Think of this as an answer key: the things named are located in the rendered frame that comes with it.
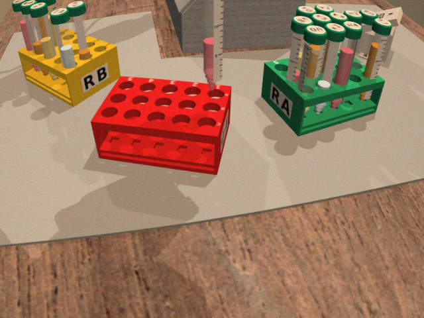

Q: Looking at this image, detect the beige bench mat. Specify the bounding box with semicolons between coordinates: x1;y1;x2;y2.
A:
0;11;424;247

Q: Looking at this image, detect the green test tube rack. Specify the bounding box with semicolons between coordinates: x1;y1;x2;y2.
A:
261;58;385;136

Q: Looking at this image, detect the red test tube rack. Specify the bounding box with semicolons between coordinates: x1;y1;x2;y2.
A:
91;76;231;175

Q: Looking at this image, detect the yellow test tube rack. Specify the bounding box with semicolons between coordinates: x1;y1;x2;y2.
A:
18;30;121;107

